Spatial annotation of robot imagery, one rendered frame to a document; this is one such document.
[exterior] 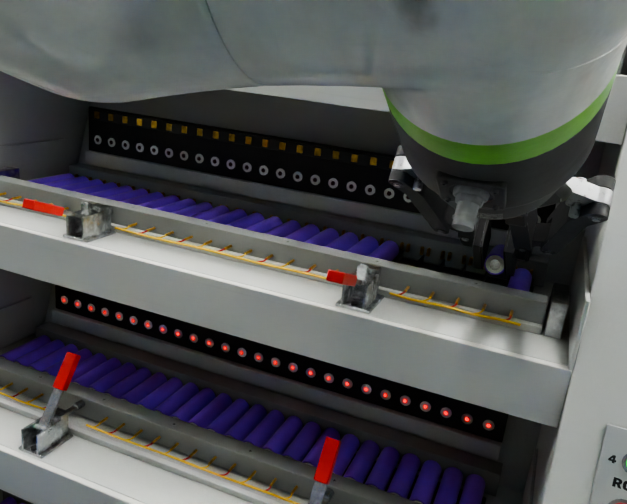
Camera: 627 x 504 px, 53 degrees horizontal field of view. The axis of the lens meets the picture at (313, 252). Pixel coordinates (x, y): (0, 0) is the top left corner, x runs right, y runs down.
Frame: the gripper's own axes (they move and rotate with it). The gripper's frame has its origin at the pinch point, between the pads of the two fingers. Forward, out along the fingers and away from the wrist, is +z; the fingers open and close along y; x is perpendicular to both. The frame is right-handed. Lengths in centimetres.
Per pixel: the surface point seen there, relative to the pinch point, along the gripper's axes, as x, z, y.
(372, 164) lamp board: 8.1, 8.4, -14.3
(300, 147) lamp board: 8.5, 8.1, -22.4
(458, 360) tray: -10.0, -3.3, -0.5
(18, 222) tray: -8.0, -3.0, -43.1
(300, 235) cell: -1.8, 4.1, -17.9
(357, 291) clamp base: -6.5, -1.1, -9.7
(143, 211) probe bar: -3.8, -0.4, -32.0
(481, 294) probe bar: -4.3, -0.1, -0.3
